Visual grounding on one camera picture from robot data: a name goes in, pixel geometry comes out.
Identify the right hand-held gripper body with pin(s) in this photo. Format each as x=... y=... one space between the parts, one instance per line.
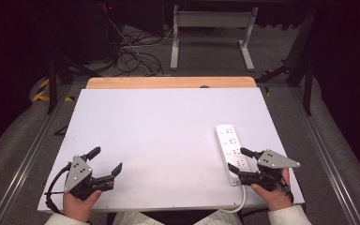
x=270 y=170

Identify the yellow black hazard tape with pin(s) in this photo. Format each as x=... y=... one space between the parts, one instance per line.
x=42 y=92

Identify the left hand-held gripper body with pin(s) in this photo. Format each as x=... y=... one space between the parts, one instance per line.
x=78 y=173

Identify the wooden table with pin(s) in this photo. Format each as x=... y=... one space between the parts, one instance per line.
x=168 y=82

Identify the black equipment box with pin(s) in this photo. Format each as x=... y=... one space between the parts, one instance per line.
x=98 y=28

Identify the person's right hand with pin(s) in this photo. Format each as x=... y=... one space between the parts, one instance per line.
x=275 y=197

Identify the white metal desk frame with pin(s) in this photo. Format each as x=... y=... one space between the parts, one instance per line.
x=212 y=19

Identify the black metal stand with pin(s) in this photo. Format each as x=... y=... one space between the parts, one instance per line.
x=303 y=62
x=54 y=81

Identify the white power strip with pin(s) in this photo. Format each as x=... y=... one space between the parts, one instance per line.
x=231 y=146

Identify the person's legs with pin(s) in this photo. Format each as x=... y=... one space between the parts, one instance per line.
x=175 y=220

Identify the aluminium floor rail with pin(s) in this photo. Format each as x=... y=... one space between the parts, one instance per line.
x=25 y=165
x=328 y=162

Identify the white table board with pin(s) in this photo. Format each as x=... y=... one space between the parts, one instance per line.
x=168 y=140

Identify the person's left hand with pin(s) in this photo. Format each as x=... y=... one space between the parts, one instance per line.
x=79 y=206

